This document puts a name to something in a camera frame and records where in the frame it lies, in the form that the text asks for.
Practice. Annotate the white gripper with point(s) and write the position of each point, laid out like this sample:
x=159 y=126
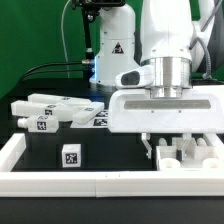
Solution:
x=199 y=110

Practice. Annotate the white chair seat block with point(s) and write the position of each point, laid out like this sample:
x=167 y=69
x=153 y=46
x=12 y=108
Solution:
x=203 y=154

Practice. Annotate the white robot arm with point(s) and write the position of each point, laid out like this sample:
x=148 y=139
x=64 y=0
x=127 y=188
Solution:
x=170 y=41

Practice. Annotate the white rear chair bar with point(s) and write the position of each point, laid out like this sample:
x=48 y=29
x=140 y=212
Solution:
x=54 y=99

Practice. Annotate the white long chair bar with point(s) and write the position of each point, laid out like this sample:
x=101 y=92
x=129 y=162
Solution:
x=26 y=108

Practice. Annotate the white marker sheet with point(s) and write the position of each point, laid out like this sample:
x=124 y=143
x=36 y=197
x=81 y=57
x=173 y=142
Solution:
x=99 y=121

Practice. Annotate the white tagged cube nut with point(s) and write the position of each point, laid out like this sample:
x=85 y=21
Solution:
x=71 y=155

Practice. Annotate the white U-shaped boundary frame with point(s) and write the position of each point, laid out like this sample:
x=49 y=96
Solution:
x=208 y=182

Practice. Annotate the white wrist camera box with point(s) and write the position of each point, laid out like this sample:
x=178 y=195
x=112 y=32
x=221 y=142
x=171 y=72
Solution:
x=137 y=78

